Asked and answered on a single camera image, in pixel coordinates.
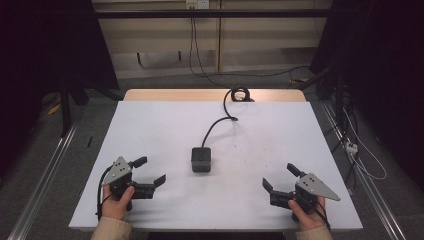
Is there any black hanging wall cable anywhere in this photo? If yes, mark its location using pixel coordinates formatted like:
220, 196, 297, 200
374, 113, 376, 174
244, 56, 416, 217
188, 16, 312, 90

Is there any aluminium floor rail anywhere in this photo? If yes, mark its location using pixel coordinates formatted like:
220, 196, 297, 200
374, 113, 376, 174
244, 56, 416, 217
7, 121, 81, 240
320, 100, 408, 240

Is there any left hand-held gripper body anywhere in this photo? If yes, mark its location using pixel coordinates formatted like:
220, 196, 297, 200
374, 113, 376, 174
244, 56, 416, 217
101, 155, 157, 212

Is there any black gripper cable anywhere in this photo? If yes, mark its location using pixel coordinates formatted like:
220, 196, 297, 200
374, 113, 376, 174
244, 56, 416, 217
309, 199, 332, 232
95, 165, 114, 222

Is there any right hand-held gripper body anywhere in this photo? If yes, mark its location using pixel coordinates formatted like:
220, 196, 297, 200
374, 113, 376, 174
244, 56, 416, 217
269, 172, 342, 223

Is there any black horizontal frame bar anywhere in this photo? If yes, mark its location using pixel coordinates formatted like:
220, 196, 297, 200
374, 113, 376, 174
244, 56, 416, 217
92, 8, 335, 20

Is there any white wall socket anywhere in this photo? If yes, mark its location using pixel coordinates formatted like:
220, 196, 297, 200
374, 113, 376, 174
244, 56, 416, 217
185, 0, 211, 10

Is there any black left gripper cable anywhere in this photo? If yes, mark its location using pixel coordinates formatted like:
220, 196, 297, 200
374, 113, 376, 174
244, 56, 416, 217
95, 165, 114, 222

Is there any person's left hand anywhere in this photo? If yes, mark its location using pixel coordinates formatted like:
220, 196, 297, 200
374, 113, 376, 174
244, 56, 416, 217
101, 184, 136, 221

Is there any black metal stand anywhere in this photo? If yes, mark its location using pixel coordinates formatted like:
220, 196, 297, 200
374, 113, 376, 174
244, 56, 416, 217
57, 78, 74, 138

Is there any black curtain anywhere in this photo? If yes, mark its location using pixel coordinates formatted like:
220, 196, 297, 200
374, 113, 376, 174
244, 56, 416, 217
0, 0, 120, 183
309, 0, 424, 193

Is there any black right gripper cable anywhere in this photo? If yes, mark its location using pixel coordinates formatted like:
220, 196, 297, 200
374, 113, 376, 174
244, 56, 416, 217
309, 199, 332, 232

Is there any black device cable with coil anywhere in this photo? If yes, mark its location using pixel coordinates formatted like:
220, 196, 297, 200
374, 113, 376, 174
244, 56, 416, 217
200, 86, 253, 150

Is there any person's right hand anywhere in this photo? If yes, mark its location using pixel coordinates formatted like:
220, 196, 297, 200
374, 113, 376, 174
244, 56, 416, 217
287, 195, 327, 232

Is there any small black box device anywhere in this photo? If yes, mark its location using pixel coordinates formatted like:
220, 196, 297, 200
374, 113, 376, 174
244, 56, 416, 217
190, 146, 213, 174

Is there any wooden table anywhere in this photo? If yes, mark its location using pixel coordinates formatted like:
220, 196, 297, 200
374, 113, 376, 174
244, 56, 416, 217
122, 88, 307, 103

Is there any white floor cable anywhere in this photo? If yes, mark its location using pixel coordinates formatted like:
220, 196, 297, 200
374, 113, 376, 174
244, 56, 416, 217
342, 108, 388, 182

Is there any white table cover board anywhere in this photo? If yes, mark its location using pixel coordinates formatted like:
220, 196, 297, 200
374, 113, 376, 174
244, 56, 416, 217
68, 100, 364, 233

